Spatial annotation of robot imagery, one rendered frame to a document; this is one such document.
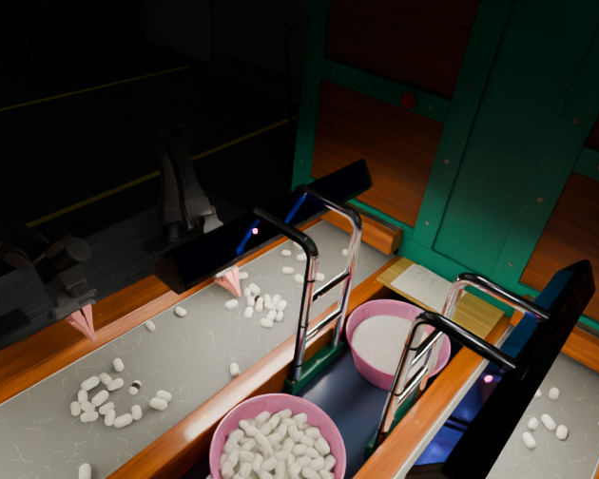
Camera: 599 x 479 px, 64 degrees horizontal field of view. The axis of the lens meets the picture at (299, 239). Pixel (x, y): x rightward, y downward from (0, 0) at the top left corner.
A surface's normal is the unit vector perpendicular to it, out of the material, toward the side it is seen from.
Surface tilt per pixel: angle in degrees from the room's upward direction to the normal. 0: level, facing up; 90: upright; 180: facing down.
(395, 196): 90
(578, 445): 0
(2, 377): 0
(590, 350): 90
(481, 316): 0
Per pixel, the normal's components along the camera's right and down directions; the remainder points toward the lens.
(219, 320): 0.10, -0.80
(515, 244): -0.66, 0.39
